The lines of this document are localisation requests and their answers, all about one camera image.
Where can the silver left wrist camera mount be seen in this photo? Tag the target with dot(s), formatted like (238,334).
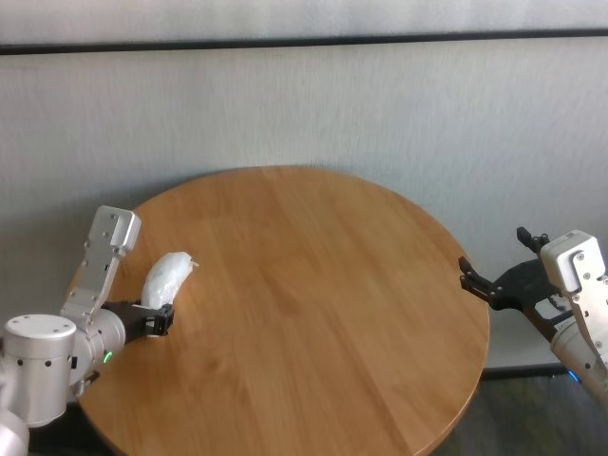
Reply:
(111,228)

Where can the white plastic-wrapped sandbag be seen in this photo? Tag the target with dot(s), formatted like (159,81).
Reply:
(166,280)

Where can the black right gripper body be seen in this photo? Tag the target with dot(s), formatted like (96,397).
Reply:
(522,285)

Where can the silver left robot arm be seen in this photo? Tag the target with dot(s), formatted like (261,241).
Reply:
(38,361)

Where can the black wall rail strip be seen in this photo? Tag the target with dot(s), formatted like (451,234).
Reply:
(304,41)

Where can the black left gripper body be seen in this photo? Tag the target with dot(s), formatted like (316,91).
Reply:
(133,320)

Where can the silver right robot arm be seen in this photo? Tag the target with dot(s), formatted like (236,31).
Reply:
(575,351)

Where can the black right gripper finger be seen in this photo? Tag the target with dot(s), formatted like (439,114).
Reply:
(477,285)
(534,242)

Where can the black baseboard strip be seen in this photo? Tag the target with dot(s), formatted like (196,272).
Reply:
(522,371)

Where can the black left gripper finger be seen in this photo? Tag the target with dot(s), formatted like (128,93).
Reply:
(161,323)

